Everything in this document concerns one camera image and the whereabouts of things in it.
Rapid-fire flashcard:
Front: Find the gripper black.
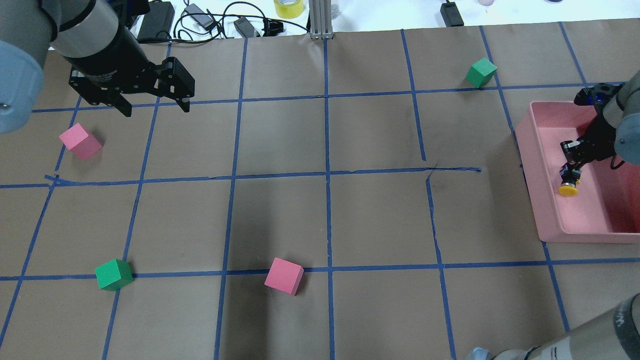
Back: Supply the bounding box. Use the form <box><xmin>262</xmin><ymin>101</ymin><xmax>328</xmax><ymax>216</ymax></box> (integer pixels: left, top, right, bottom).
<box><xmin>558</xmin><ymin>117</ymin><xmax>617</xmax><ymax>185</ymax></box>
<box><xmin>68</xmin><ymin>30</ymin><xmax>195</xmax><ymax>117</ymax></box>

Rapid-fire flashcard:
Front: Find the yellow push button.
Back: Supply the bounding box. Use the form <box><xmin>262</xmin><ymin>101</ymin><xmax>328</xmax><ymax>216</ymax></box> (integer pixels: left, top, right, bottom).
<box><xmin>557</xmin><ymin>180</ymin><xmax>579</xmax><ymax>198</ymax></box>

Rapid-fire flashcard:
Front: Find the pink plastic bin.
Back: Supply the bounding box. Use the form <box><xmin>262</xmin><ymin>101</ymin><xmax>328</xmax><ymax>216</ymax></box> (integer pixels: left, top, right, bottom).
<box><xmin>515</xmin><ymin>101</ymin><xmax>640</xmax><ymax>244</ymax></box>

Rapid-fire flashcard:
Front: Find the black power adapter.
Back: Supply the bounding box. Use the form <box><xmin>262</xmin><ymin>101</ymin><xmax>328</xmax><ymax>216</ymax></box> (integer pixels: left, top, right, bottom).
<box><xmin>137</xmin><ymin>0</ymin><xmax>175</xmax><ymax>44</ymax></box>

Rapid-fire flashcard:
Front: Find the pink cube near edge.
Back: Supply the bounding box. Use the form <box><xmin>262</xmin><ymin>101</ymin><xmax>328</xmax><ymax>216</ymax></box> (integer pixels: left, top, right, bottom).
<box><xmin>58</xmin><ymin>123</ymin><xmax>103</xmax><ymax>161</ymax></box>

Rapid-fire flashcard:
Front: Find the green cube far corner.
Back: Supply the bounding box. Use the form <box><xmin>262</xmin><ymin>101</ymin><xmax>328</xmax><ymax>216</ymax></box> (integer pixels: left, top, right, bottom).
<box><xmin>465</xmin><ymin>57</ymin><xmax>498</xmax><ymax>89</ymax></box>

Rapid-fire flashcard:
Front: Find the yellow tape roll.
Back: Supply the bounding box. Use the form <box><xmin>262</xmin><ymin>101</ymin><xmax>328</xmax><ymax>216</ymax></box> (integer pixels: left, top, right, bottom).
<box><xmin>273</xmin><ymin>0</ymin><xmax>305</xmax><ymax>19</ymax></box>

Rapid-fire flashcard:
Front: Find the green cube near base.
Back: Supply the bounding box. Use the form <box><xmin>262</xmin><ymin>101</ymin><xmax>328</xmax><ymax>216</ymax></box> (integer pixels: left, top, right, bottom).
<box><xmin>94</xmin><ymin>259</ymin><xmax>134</xmax><ymax>292</ymax></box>

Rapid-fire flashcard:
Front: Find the small black power brick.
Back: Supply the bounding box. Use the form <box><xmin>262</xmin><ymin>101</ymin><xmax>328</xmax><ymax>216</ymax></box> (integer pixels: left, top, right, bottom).
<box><xmin>439</xmin><ymin>0</ymin><xmax>465</xmax><ymax>28</ymax></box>

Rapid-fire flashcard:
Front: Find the pink cube near centre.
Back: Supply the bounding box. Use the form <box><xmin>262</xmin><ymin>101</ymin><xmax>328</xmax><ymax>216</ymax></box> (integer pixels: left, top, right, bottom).
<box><xmin>263</xmin><ymin>257</ymin><xmax>305</xmax><ymax>296</ymax></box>

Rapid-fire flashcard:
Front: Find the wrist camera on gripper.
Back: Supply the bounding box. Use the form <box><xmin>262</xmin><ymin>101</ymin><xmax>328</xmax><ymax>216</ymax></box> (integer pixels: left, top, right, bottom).
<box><xmin>573</xmin><ymin>82</ymin><xmax>624</xmax><ymax>107</ymax></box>

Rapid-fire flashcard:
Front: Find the aluminium frame post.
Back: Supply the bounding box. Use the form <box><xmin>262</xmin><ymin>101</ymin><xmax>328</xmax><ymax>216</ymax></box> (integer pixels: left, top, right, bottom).
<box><xmin>308</xmin><ymin>0</ymin><xmax>334</xmax><ymax>40</ymax></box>

